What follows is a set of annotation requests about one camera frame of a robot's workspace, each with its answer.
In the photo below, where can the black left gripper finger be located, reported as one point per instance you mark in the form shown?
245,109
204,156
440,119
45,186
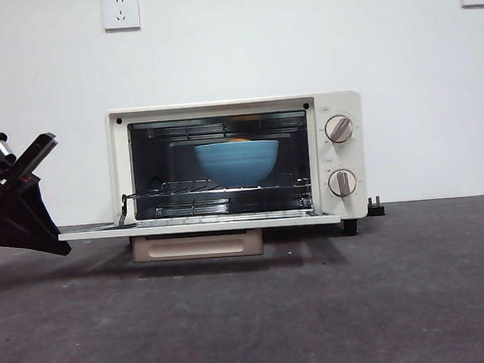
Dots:
16,222

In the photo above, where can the blue ribbed bowl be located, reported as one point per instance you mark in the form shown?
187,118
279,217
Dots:
236,165

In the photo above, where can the brown potato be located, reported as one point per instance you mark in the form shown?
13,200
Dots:
241,140

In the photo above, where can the cream Toshiba toaster oven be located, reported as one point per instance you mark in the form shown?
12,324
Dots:
120,165

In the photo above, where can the beige oven temperature knob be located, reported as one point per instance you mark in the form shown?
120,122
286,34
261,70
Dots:
339,129

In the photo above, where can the beige oven timer knob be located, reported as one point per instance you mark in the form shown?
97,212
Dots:
342,183

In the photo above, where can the black power plug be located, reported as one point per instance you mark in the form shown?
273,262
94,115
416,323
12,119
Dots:
376,208

